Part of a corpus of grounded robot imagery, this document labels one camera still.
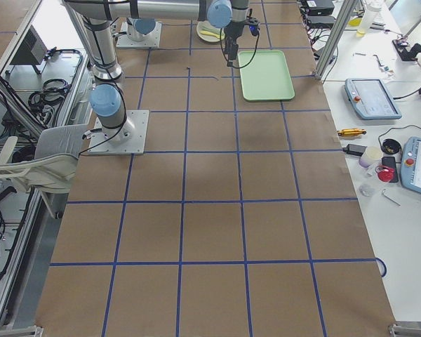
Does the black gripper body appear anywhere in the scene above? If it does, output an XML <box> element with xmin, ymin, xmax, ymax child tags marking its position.
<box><xmin>224</xmin><ymin>21</ymin><xmax>240</xmax><ymax>53</ymax></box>

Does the white round plate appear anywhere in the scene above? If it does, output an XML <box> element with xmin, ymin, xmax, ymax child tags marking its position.
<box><xmin>196</xmin><ymin>21</ymin><xmax>225</xmax><ymax>44</ymax></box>

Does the yellow plastic fork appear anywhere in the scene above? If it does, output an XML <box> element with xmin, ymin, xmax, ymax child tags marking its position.
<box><xmin>199</xmin><ymin>30</ymin><xmax>220</xmax><ymax>39</ymax></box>

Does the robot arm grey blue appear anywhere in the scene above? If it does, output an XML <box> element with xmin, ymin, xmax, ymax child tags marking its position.
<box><xmin>63</xmin><ymin>1</ymin><xmax>134</xmax><ymax>154</ymax></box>
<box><xmin>66</xmin><ymin>1</ymin><xmax>259</xmax><ymax>71</ymax></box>

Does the light green tray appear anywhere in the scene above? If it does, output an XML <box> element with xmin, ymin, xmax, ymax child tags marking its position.
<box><xmin>238</xmin><ymin>50</ymin><xmax>295</xmax><ymax>101</ymax></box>

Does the white plastic bottle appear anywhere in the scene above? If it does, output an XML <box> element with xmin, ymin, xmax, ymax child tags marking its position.
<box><xmin>356</xmin><ymin>0</ymin><xmax>383</xmax><ymax>37</ymax></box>

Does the far teach pendant blue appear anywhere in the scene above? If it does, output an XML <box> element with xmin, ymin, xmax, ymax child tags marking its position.
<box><xmin>345</xmin><ymin>78</ymin><xmax>402</xmax><ymax>120</ymax></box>

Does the teach pendant blue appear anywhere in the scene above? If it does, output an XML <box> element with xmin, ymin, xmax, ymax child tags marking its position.
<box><xmin>400</xmin><ymin>137</ymin><xmax>421</xmax><ymax>194</ymax></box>
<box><xmin>345</xmin><ymin>78</ymin><xmax>402</xmax><ymax>120</ymax></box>

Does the black plug adapter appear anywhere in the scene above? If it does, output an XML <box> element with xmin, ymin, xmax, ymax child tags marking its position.
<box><xmin>342</xmin><ymin>143</ymin><xmax>366</xmax><ymax>157</ymax></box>

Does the white lavender cup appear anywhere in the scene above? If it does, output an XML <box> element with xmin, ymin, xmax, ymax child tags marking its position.
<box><xmin>359</xmin><ymin>146</ymin><xmax>383</xmax><ymax>168</ymax></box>

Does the black round dish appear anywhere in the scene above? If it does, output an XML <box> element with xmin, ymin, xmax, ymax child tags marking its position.
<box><xmin>381</xmin><ymin>138</ymin><xmax>401</xmax><ymax>155</ymax></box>

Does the black smartphone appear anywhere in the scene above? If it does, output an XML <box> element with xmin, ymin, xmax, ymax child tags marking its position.
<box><xmin>381</xmin><ymin>156</ymin><xmax>399</xmax><ymax>183</ymax></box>

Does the red round object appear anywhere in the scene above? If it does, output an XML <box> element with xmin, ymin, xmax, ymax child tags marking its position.
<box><xmin>375</xmin><ymin>165</ymin><xmax>395</xmax><ymax>183</ymax></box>

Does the grey control box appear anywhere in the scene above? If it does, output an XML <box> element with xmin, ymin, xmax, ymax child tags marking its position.
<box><xmin>10</xmin><ymin>25</ymin><xmax>48</xmax><ymax>75</ymax></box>

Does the metal allen key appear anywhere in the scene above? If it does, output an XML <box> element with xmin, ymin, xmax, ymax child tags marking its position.
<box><xmin>381</xmin><ymin>189</ymin><xmax>401</xmax><ymax>206</ymax></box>

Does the white plastic chair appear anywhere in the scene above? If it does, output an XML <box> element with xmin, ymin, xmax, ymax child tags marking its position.
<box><xmin>0</xmin><ymin>124</ymin><xmax>88</xmax><ymax>219</ymax></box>

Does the near teach pendant blue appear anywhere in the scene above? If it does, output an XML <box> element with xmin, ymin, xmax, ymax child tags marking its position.
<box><xmin>400</xmin><ymin>137</ymin><xmax>421</xmax><ymax>194</ymax></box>

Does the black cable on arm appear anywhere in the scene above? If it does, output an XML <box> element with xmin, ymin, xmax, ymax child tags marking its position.
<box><xmin>227</xmin><ymin>10</ymin><xmax>264</xmax><ymax>70</ymax></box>

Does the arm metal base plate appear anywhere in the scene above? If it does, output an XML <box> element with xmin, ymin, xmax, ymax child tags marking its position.
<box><xmin>116</xmin><ymin>22</ymin><xmax>162</xmax><ymax>49</ymax></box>
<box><xmin>87</xmin><ymin>110</ymin><xmax>149</xmax><ymax>155</ymax></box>

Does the aluminium frame post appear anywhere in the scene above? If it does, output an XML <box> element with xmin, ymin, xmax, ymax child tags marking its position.
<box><xmin>314</xmin><ymin>0</ymin><xmax>356</xmax><ymax>79</ymax></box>

